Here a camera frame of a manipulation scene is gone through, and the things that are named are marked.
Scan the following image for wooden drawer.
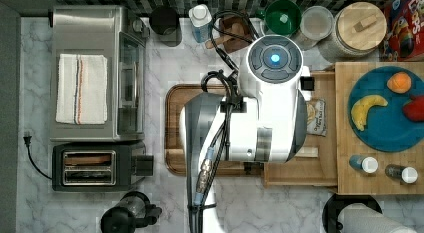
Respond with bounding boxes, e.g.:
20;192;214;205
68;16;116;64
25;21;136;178
263;71;337;187

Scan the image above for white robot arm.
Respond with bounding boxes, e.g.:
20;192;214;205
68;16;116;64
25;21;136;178
179;35;313;233

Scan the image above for snack packet in drawer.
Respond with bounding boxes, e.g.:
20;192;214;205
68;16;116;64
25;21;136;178
306;99;327;136

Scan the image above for wooden drawer cabinet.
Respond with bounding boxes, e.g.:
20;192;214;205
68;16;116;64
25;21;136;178
335;62;423;195

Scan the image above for wooden cutting board tray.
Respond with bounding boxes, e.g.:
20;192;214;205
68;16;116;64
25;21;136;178
164;84;263;177

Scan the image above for wooden spatula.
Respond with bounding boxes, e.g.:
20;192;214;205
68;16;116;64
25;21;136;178
205;23;243;49

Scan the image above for wooden utensil holder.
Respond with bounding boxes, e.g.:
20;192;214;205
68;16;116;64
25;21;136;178
219;16;252;54

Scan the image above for blue white bottle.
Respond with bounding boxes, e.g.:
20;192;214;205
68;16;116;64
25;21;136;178
189;4;212;43

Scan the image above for black cup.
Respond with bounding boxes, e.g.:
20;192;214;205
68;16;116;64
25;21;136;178
149;6;179;35

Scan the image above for green bowl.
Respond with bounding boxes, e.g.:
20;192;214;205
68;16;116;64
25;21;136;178
256;0;302;36

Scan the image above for black toaster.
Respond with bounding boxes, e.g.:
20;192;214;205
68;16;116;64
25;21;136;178
52;141;154;192

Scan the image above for black coffee grinder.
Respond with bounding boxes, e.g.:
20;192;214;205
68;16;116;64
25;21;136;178
100;191;162;233

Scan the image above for silver toaster oven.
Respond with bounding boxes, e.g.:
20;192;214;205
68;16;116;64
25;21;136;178
50;5;149;142

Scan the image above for white striped towel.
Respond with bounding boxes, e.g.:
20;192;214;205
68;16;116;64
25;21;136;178
56;54;108;125

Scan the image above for yellow toy banana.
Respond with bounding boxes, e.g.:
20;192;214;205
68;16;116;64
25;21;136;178
350;95;388;131

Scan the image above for black paper towel holder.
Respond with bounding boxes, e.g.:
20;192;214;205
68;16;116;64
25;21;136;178
322;194;382;233

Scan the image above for blue shaker white cap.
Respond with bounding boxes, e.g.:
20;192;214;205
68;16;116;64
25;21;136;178
349;155;379;174

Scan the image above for jar with wooden lid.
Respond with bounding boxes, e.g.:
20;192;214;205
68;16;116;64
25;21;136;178
318;2;387;62

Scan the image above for blue plate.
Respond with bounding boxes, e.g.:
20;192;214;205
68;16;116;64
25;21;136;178
347;66;423;152

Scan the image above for paper towel roll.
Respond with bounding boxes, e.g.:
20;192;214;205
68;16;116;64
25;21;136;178
342;208;417;233

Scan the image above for orange toy fruit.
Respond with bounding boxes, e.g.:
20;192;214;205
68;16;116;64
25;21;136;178
387;72;412;94

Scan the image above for red toy pepper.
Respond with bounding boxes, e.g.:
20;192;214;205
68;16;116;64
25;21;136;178
402;95;424;122

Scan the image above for red Froot Loops box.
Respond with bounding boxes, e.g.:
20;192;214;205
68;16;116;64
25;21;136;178
380;0;424;62

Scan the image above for dark shaker white cap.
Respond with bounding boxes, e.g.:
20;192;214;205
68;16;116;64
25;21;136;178
385;164;418;184

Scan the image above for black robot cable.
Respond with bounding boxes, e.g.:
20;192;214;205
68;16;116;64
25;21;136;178
187;9;261;233

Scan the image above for black power cord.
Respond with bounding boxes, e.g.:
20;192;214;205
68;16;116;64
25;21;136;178
23;132;54;181

